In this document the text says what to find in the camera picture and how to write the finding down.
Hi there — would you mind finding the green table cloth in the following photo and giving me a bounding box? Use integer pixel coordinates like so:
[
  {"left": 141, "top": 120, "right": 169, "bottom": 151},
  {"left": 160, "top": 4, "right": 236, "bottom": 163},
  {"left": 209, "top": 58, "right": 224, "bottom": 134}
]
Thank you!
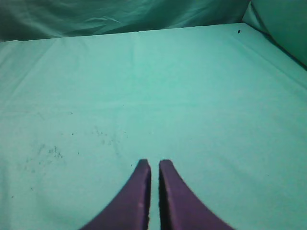
[{"left": 0, "top": 23, "right": 307, "bottom": 230}]

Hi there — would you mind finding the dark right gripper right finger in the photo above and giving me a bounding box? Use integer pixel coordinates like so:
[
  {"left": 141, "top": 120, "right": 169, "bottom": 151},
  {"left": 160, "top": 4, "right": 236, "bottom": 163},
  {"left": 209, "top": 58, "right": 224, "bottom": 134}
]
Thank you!
[{"left": 159, "top": 160, "right": 232, "bottom": 230}]

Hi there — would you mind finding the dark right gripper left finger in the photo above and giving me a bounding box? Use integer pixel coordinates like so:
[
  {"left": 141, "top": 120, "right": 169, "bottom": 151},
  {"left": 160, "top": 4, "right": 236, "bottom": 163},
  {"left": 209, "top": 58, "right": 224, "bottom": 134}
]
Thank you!
[{"left": 82, "top": 159, "right": 151, "bottom": 230}]

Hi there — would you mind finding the green backdrop cloth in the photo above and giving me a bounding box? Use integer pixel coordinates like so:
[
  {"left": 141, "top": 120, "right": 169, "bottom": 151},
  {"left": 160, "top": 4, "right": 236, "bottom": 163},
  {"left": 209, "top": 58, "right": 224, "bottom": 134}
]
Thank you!
[{"left": 0, "top": 0, "right": 307, "bottom": 64}]

